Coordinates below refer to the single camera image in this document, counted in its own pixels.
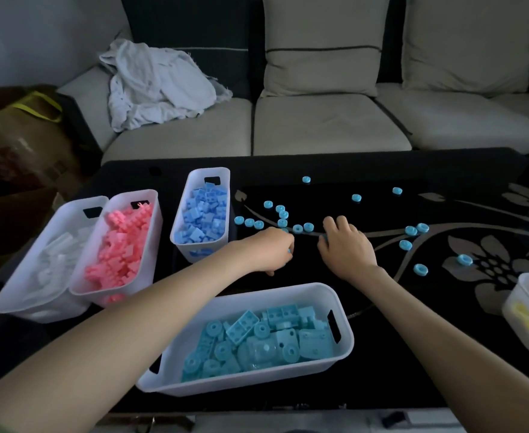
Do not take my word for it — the person's left hand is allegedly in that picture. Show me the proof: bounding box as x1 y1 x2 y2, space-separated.
233 227 296 277

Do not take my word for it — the person's right hand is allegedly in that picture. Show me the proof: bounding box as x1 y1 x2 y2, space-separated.
317 215 381 283

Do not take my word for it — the pile of colorful blocks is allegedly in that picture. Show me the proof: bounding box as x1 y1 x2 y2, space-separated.
233 175 474 277

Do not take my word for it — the pile of white blocks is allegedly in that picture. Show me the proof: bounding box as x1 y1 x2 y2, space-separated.
20 227 94 307

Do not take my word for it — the person's left forearm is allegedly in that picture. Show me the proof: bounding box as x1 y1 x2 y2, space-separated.
0 241 265 433

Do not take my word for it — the person's right forearm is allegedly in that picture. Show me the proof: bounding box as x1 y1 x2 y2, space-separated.
359 265 529 433

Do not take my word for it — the black glass coffee table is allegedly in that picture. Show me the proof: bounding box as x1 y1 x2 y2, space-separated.
0 147 529 433

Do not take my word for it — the grey sofa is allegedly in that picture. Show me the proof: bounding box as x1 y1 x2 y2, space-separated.
57 0 529 165

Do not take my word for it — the beige back cushion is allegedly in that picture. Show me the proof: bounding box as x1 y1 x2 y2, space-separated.
260 0 391 99
402 0 529 96

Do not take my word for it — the crumpled white cloth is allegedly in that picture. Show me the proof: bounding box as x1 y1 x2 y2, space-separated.
98 38 234 133

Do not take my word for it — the dark back cushion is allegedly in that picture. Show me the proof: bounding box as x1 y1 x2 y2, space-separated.
120 0 252 100

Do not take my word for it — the glossy brown shopping bag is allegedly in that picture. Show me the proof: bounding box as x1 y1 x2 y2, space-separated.
0 85 103 199

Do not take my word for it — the yellow bag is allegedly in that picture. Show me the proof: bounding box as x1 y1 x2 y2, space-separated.
11 90 63 124

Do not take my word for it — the brown paper bag white handle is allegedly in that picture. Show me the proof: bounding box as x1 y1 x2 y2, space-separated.
0 188 67 284

